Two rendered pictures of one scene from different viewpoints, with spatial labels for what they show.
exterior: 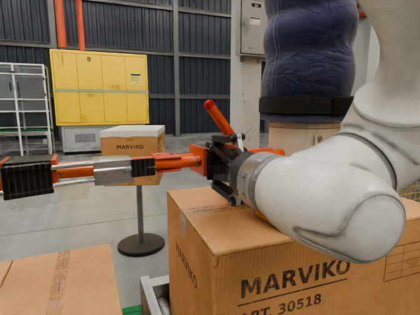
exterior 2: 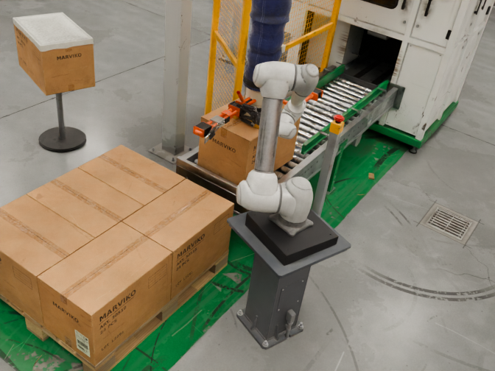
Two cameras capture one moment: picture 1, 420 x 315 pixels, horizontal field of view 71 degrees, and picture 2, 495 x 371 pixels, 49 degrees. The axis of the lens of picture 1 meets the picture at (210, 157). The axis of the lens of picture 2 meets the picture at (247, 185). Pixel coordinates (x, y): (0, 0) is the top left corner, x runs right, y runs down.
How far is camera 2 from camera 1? 293 cm
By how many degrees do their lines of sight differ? 43
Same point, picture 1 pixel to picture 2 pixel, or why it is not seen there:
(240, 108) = (180, 26)
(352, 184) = (290, 127)
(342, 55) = not seen: hidden behind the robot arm
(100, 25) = not seen: outside the picture
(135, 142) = (74, 51)
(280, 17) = (259, 57)
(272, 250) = not seen: hidden behind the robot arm
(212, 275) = (248, 146)
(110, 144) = (51, 57)
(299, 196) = (281, 129)
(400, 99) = (296, 108)
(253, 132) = (186, 42)
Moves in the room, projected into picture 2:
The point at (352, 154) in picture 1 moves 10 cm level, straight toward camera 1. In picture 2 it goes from (289, 119) to (292, 128)
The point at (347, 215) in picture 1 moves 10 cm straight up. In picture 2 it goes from (289, 132) to (292, 118)
